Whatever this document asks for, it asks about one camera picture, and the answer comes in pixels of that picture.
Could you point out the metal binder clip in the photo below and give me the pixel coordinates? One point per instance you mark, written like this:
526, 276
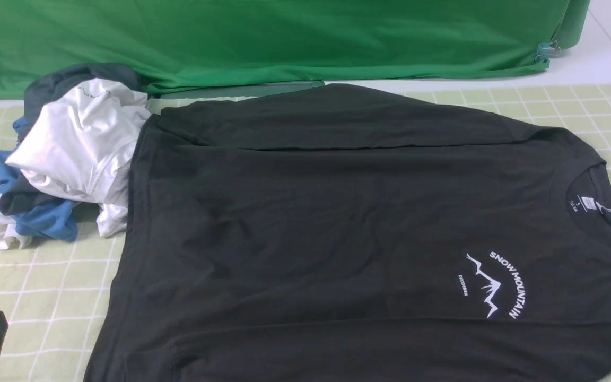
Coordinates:
546, 51

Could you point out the dark gray long-sleeve top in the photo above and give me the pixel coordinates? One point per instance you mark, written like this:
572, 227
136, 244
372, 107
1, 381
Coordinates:
348, 234

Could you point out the white crumpled shirt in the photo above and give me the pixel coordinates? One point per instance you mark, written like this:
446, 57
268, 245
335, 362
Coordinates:
81, 146

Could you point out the green metal base bar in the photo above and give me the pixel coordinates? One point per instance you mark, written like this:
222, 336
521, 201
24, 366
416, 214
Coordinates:
258, 90

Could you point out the blue crumpled garment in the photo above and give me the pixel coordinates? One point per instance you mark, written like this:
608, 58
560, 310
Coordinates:
26, 213

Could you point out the dark gray crumpled garment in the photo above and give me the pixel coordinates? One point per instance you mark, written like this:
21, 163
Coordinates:
56, 85

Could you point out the green backdrop cloth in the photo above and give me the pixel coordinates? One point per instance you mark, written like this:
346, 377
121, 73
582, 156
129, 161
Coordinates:
181, 45

